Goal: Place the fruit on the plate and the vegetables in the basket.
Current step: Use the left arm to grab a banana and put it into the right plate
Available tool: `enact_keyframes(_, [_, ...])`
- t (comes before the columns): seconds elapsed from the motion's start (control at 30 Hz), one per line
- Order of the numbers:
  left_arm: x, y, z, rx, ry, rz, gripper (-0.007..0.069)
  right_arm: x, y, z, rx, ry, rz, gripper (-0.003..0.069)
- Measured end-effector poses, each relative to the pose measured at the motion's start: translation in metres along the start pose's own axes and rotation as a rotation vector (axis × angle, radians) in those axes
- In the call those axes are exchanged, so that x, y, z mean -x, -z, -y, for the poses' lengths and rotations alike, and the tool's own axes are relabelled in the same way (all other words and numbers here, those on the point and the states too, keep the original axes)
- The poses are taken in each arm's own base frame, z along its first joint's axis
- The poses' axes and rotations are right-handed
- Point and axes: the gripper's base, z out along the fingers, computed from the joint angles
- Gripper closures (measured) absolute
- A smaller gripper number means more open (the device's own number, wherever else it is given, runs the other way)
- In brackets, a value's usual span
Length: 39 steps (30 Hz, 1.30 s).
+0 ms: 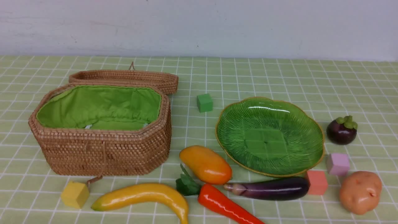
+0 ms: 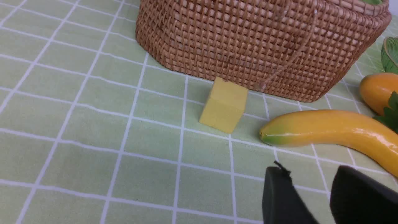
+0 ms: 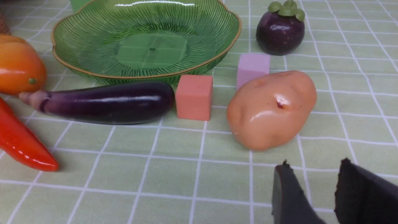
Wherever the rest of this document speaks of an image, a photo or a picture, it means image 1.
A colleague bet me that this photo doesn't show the orange-yellow toy mango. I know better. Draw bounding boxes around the orange-yellow toy mango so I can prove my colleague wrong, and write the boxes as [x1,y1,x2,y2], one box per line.
[179,145,233,185]

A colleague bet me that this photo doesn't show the pink-orange foam cube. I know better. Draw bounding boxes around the pink-orange foam cube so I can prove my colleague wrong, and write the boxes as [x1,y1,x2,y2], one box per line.
[305,170,328,195]

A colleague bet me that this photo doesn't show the woven wicker basket green lining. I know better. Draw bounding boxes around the woven wicker basket green lining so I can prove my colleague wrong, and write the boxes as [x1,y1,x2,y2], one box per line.
[28,83,172,177]

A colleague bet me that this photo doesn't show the tan toy potato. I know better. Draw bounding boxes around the tan toy potato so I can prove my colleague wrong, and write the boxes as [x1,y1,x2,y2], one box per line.
[339,171,382,215]

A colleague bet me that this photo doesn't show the green leaf-shaped glass plate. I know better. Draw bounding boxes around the green leaf-shaped glass plate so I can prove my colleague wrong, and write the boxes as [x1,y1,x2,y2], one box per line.
[215,97,325,178]

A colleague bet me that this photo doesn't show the yellow foam cube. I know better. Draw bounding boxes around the yellow foam cube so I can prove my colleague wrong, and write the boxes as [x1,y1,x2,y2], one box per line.
[61,181,90,209]

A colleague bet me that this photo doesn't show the lilac foam cube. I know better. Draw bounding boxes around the lilac foam cube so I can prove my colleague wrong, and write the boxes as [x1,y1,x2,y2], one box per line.
[326,153,350,176]

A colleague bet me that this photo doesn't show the dark purple toy mangosteen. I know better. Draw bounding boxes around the dark purple toy mangosteen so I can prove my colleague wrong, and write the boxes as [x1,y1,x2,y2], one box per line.
[326,115,358,145]

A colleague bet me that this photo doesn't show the woven wicker basket lid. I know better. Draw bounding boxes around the woven wicker basket lid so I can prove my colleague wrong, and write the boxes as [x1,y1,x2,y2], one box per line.
[69,62,178,95]

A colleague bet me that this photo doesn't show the yellow toy banana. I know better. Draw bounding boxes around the yellow toy banana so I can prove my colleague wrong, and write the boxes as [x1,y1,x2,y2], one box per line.
[91,183,189,224]

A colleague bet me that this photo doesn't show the green foam cube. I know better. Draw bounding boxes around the green foam cube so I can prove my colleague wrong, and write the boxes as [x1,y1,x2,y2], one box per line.
[197,94,213,113]

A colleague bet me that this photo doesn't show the purple toy eggplant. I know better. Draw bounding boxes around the purple toy eggplant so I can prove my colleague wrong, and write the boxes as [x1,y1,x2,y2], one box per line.
[223,177,310,201]

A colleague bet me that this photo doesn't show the red toy carrot green leaves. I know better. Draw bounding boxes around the red toy carrot green leaves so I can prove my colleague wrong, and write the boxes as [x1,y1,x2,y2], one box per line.
[175,164,263,224]

